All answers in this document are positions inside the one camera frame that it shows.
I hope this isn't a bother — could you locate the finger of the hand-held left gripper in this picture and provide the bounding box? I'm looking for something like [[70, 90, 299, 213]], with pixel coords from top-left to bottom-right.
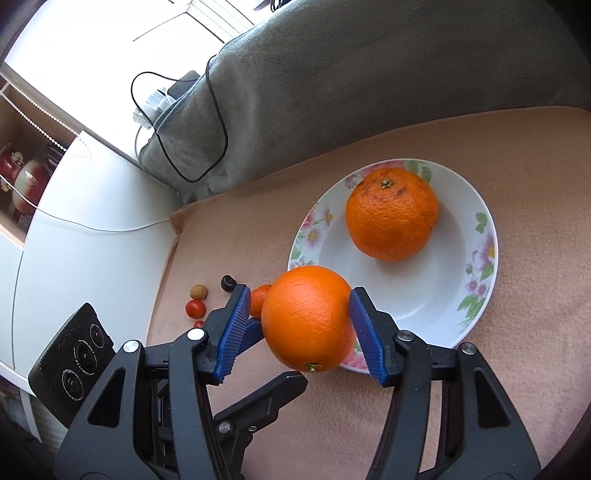
[[235, 319, 265, 361], [210, 371, 308, 476]]

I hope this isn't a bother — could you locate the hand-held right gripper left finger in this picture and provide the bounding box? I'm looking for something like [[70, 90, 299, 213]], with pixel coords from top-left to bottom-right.
[[53, 285, 251, 480]]

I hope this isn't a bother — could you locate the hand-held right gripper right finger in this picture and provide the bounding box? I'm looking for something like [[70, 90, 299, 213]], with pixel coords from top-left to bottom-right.
[[349, 287, 541, 480]]

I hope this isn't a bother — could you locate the small mandarin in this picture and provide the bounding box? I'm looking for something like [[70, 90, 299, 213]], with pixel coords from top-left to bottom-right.
[[249, 284, 273, 319]]

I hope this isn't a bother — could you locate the smooth large orange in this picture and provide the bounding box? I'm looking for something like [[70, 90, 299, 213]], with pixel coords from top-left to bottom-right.
[[261, 265, 357, 374]]

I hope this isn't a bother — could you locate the white floral plate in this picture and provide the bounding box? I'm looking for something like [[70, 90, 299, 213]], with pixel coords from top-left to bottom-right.
[[287, 158, 499, 374]]

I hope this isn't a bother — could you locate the white cabinet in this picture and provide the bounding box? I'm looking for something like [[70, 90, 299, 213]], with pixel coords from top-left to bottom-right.
[[0, 130, 182, 444]]

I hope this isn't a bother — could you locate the rough speckled large orange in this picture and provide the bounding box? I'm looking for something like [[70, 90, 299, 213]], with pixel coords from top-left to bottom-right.
[[345, 168, 439, 262]]

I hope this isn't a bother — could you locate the red and white vase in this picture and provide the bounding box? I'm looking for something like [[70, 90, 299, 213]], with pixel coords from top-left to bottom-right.
[[10, 159, 51, 217]]

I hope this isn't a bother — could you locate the red figurine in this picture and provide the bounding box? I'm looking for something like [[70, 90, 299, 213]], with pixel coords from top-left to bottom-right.
[[0, 143, 25, 195]]

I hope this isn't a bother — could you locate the wooden shelf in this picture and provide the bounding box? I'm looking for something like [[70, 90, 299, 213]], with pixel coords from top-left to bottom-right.
[[0, 78, 78, 243]]

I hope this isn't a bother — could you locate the white power strip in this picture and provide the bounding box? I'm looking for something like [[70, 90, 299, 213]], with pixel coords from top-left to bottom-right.
[[132, 87, 172, 126]]

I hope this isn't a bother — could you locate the grey blanket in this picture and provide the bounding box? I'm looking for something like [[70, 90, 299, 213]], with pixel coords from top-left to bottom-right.
[[137, 0, 591, 207]]

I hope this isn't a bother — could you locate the black charger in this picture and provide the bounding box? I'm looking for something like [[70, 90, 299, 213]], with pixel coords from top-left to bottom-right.
[[166, 70, 201, 100]]

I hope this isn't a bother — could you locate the thin white cable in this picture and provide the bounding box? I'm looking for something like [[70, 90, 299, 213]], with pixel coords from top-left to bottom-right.
[[13, 173, 172, 232]]

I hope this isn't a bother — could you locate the white beaded blind cord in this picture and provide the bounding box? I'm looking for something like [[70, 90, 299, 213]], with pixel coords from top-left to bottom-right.
[[0, 88, 95, 160]]

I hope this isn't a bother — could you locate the black cable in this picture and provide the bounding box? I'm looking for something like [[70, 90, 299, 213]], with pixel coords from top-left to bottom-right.
[[130, 54, 230, 184]]

